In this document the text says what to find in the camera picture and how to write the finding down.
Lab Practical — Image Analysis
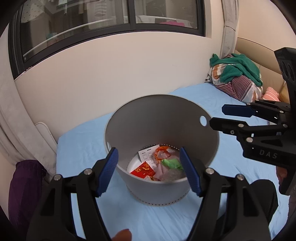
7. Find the dark framed window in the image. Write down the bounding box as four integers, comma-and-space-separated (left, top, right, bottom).
8, 1, 206, 78

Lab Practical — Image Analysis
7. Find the striped bundled blanket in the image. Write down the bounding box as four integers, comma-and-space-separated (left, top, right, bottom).
205, 64, 263, 103

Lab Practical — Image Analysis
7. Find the grey curtain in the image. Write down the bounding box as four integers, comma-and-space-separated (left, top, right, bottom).
220, 0, 239, 58

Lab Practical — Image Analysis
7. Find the red envelope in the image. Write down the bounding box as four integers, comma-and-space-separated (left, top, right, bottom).
131, 162, 156, 180

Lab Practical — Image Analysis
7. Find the beige bed headboard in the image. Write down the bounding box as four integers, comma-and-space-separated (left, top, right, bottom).
233, 37, 286, 93

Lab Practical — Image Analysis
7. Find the green knit sweater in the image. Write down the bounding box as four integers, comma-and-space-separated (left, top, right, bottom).
210, 53, 263, 87

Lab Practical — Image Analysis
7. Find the pink striped pillow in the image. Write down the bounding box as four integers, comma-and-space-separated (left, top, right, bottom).
262, 87, 280, 101

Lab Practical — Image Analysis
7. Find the right hand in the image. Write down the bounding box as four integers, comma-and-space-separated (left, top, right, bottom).
276, 167, 287, 186

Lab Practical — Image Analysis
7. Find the clear plastic bag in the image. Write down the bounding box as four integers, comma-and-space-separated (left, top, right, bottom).
160, 169, 186, 182

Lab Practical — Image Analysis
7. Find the grey round trash bin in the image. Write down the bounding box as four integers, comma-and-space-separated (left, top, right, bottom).
104, 94, 219, 206

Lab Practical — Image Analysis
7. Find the pink fabric cloth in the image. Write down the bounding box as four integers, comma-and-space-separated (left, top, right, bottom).
152, 164, 169, 181

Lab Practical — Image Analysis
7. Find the orange plastic wrapper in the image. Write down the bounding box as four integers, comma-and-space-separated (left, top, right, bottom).
154, 146, 180, 164

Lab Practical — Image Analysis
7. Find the left hand thumb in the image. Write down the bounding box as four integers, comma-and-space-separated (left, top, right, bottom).
112, 228, 132, 241

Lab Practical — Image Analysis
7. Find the purple cloth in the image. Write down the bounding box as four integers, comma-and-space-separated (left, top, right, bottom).
8, 160, 47, 230

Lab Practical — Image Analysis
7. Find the brown paper bag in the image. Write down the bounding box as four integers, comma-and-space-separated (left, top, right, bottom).
279, 82, 290, 104

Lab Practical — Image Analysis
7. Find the green sock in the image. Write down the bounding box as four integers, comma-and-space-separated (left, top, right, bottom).
161, 159, 183, 170

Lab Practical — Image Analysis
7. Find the white paper label card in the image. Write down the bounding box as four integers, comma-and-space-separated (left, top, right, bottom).
138, 145, 160, 171

